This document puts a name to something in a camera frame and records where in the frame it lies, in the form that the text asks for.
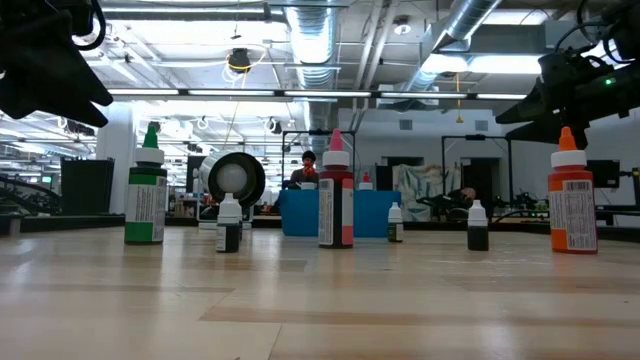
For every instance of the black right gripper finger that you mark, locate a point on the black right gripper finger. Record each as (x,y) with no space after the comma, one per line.
(537,107)
(560,130)

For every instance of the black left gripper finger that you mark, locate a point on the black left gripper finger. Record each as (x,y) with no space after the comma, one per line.
(55,50)
(50,102)

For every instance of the large orange food coloring bottle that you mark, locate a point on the large orange food coloring bottle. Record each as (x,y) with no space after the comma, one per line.
(560,200)

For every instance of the small dark white-capped bottle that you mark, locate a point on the small dark white-capped bottle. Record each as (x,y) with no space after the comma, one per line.
(228,237)
(395,232)
(478,240)

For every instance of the large green food coloring bottle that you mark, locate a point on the large green food coloring bottle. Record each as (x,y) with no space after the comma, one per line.
(145,210)

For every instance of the large pink food coloring bottle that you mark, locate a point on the large pink food coloring bottle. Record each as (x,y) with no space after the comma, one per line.
(336,200)

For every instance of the blue plastic bin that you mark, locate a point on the blue plastic bin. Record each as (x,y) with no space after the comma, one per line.
(300,212)

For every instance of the background black robot arm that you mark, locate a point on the background black robot arm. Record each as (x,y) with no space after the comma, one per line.
(525,200)
(435,202)

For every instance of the black monitor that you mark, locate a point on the black monitor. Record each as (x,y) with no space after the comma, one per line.
(607,174)

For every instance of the white column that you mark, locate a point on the white column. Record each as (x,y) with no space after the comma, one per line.
(117,150)

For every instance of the black cabinet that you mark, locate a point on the black cabinet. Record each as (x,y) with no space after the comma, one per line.
(87,187)

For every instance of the background black desk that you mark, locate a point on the background black desk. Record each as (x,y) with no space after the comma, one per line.
(615,210)

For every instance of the person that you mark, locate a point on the person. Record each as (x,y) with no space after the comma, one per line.
(468,194)
(302,178)

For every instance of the round ceiling sensor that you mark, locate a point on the round ceiling sensor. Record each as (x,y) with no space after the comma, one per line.
(401,27)

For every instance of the long ceiling light bar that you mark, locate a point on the long ceiling light bar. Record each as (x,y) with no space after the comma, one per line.
(325,93)

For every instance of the red background object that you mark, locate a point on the red background object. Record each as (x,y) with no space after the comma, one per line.
(309,171)

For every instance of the grey wall vent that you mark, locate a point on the grey wall vent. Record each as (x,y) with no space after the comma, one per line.
(406,124)
(481,125)

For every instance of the black metal frame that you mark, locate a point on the black metal frame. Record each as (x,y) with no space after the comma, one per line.
(320,132)
(475,136)

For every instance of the silver slanted ventilation duct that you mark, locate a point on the silver slanted ventilation duct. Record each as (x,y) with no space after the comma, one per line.
(465,17)

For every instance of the black table edge rail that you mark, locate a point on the black table edge rail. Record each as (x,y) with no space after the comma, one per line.
(75,222)

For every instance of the silver ribbed ventilation duct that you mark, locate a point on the silver ribbed ventilation duct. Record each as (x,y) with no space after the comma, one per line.
(312,45)

